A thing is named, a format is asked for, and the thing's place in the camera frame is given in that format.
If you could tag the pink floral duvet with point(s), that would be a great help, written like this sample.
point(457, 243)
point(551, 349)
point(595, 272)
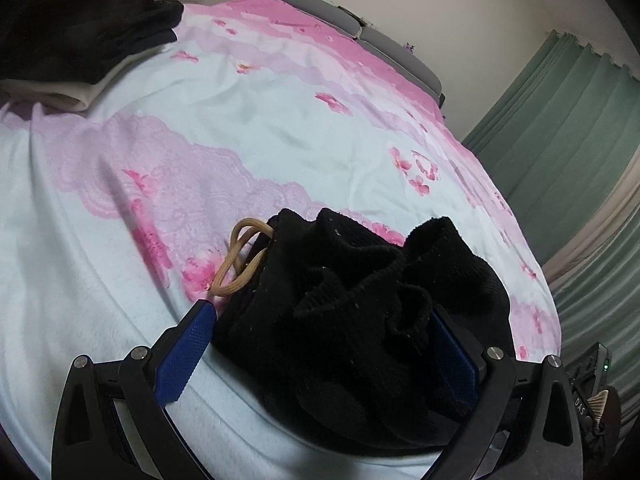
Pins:
point(150, 170)

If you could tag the beige curtain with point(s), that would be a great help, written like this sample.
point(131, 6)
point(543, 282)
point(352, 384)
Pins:
point(595, 230)

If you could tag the black folded garment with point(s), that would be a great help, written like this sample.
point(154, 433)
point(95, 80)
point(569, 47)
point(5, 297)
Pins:
point(100, 40)

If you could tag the grey headboard cushion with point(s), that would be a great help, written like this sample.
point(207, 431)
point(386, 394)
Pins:
point(300, 0)
point(400, 57)

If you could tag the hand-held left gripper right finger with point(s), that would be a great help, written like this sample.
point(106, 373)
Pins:
point(457, 365)

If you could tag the green curtain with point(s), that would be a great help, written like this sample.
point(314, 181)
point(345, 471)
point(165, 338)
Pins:
point(555, 135)
point(600, 305)

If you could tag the small purple toy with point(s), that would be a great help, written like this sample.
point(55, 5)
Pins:
point(411, 47)

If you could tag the white folded garment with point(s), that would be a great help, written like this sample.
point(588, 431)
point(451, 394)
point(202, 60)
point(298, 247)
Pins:
point(65, 92)

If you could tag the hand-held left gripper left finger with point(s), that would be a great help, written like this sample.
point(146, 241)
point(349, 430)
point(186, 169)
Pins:
point(182, 355)

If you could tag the black fleece pants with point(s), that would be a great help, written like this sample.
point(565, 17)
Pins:
point(350, 340)

